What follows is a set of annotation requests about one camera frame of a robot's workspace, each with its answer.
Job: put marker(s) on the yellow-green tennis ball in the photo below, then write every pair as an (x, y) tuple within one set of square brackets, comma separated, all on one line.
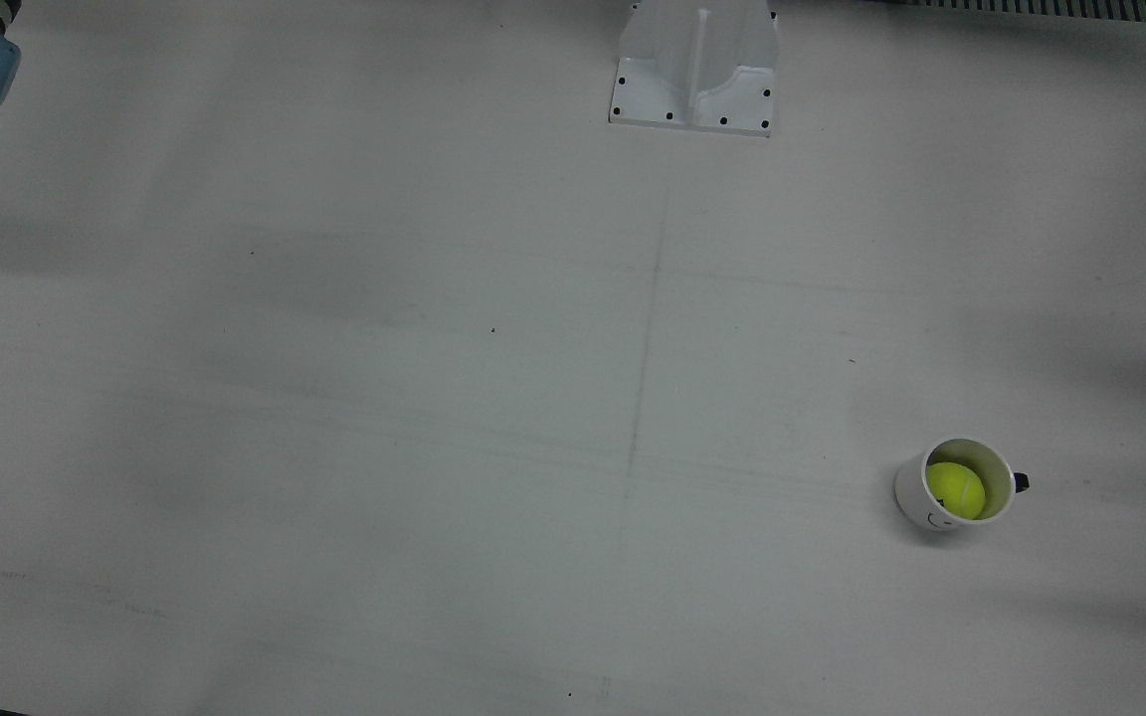
[(956, 490)]

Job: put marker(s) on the white cup with smiley face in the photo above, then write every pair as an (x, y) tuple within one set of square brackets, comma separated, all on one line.
[(911, 494)]

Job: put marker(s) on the black ribbed strip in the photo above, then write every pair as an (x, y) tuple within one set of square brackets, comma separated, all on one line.
[(1080, 5)]

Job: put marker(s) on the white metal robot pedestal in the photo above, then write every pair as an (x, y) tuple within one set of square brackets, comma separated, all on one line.
[(653, 91)]

